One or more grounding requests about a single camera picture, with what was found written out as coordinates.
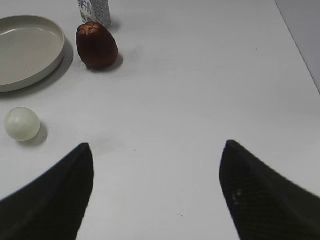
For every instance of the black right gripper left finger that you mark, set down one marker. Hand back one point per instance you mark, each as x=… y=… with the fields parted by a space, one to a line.
x=51 y=207

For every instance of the dark red apple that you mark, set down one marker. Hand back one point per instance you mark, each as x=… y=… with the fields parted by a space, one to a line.
x=96 y=46

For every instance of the white peeled egg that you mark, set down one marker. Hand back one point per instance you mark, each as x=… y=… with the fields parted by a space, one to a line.
x=22 y=124

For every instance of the beige round plate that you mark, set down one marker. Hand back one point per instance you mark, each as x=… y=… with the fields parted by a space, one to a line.
x=31 y=48

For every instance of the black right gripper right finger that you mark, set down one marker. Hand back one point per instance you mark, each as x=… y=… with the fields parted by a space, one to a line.
x=263 y=204

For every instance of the white milk carton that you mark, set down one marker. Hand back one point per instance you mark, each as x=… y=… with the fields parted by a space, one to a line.
x=95 y=11

